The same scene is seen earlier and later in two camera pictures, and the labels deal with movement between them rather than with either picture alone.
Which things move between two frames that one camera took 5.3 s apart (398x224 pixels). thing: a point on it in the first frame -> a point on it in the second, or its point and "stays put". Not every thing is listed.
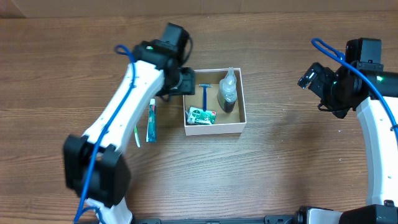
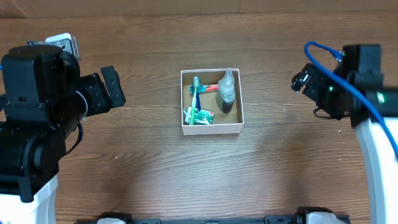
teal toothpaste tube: x=151 y=133 -> x=204 y=88
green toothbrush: x=137 y=137 -> x=196 y=83
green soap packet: x=197 y=116 stays put
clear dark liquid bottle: x=227 y=94 stays put
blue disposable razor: x=204 y=94 -> x=198 y=104
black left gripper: x=189 y=83 -> x=99 y=102
